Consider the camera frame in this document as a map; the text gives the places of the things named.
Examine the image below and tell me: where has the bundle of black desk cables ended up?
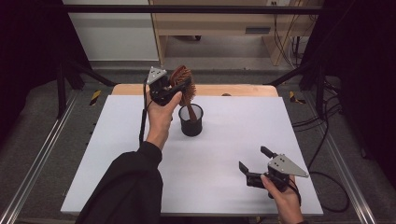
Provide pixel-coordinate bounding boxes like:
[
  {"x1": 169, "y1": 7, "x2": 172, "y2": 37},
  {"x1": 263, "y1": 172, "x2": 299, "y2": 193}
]
[{"x1": 272, "y1": 1, "x2": 314, "y2": 68}]

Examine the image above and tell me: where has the black mesh pen holder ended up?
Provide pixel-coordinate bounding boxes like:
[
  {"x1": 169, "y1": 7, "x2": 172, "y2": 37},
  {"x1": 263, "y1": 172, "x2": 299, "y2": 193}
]
[{"x1": 177, "y1": 103, "x2": 205, "y2": 137}]

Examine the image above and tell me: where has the white cabinet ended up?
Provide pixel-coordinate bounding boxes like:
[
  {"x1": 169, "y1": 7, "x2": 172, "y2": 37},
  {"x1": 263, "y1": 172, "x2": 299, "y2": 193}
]
[{"x1": 61, "y1": 0, "x2": 160, "y2": 62}]

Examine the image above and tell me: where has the yellow black floor tape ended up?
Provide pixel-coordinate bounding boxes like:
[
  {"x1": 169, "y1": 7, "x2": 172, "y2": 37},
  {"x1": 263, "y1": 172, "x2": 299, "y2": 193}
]
[
  {"x1": 289, "y1": 90, "x2": 308, "y2": 105},
  {"x1": 89, "y1": 90, "x2": 103, "y2": 107}
]

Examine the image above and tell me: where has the black metal stand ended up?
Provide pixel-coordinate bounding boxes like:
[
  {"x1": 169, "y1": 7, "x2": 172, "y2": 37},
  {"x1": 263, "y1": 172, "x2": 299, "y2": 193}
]
[
  {"x1": 56, "y1": 58, "x2": 118, "y2": 119},
  {"x1": 263, "y1": 58, "x2": 329, "y2": 119}
]

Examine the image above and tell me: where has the person's left hand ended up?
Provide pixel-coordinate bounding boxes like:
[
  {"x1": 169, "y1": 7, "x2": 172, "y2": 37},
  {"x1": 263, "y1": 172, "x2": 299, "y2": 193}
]
[{"x1": 145, "y1": 91, "x2": 183, "y2": 150}]

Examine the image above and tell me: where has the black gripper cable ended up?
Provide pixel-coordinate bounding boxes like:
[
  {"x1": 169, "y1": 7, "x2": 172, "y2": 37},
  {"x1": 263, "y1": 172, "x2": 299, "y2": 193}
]
[
  {"x1": 138, "y1": 78, "x2": 149, "y2": 147},
  {"x1": 288, "y1": 102, "x2": 351, "y2": 215}
]

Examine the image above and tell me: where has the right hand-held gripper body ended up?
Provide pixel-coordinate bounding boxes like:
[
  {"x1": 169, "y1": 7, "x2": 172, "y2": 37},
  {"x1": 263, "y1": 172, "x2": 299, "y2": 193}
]
[{"x1": 246, "y1": 153, "x2": 310, "y2": 191}]

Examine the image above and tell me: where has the black curtain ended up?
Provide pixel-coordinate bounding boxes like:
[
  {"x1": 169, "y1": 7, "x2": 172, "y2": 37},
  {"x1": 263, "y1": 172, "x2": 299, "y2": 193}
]
[
  {"x1": 0, "y1": 0, "x2": 92, "y2": 141},
  {"x1": 303, "y1": 0, "x2": 396, "y2": 188}
]

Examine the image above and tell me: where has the black horizontal frame bar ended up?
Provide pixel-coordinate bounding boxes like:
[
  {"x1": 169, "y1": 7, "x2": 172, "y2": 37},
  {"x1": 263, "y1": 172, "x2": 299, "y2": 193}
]
[{"x1": 64, "y1": 4, "x2": 325, "y2": 15}]

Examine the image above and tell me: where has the dark drawer handle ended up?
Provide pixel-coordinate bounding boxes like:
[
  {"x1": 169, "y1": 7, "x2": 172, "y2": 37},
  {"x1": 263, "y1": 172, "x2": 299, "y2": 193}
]
[{"x1": 245, "y1": 27, "x2": 272, "y2": 35}]

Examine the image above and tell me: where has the wooden paddle hairbrush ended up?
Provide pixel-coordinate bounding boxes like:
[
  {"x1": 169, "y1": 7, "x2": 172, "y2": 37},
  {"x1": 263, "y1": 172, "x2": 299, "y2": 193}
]
[{"x1": 168, "y1": 64, "x2": 198, "y2": 122}]

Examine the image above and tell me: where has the light wooden desk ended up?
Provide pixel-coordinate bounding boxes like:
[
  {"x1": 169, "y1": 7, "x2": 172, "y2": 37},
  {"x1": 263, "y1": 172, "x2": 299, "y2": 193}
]
[{"x1": 148, "y1": 0, "x2": 316, "y2": 67}]

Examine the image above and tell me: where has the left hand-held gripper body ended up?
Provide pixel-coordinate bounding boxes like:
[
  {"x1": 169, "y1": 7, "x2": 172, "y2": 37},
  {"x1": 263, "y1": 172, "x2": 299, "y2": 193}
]
[{"x1": 145, "y1": 65, "x2": 173, "y2": 107}]

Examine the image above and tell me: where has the metal floor rail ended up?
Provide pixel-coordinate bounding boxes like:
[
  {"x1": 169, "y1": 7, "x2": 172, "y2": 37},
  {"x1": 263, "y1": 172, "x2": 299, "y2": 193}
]
[
  {"x1": 0, "y1": 90, "x2": 81, "y2": 224},
  {"x1": 302, "y1": 92, "x2": 378, "y2": 224}
]

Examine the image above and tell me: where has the person's right hand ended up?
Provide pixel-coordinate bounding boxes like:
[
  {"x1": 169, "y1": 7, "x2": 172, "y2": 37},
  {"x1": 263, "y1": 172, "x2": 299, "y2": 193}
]
[{"x1": 260, "y1": 174, "x2": 305, "y2": 224}]

